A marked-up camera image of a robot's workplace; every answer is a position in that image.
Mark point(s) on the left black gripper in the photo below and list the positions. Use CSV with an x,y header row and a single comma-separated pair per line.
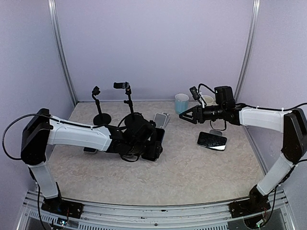
x,y
156,149

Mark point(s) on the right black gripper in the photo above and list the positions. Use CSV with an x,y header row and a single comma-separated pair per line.
x,y
198,114

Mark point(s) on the blue phone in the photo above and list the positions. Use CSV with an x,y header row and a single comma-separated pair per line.
x,y
159,135

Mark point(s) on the grey folding phone stand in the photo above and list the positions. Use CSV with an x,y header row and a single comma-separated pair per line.
x,y
161,119

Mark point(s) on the black phone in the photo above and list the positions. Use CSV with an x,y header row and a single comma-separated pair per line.
x,y
212,141

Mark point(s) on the tall black phone stand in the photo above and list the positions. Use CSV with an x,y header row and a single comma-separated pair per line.
x,y
132,117

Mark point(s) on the black round-base phone stand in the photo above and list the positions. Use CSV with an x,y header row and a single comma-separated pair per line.
x,y
101,118

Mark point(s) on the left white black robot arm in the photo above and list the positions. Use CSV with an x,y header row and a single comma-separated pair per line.
x,y
139,138

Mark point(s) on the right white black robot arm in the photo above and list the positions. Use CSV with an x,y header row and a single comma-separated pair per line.
x,y
292,123

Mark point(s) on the light blue cup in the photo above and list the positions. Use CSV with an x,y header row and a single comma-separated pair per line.
x,y
181,103

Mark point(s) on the cream ceramic mug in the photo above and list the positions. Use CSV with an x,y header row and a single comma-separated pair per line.
x,y
208,100

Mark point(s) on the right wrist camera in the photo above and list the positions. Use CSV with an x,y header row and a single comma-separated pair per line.
x,y
197,96

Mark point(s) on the front aluminium rail base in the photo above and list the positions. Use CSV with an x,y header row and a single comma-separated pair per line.
x,y
100,216

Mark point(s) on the right aluminium frame post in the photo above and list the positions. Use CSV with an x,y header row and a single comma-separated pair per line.
x,y
248,49

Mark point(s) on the aluminium frame post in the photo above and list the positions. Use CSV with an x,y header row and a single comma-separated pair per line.
x,y
248,49
57,34

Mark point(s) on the left aluminium frame post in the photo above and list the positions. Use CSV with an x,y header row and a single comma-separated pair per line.
x,y
57,34

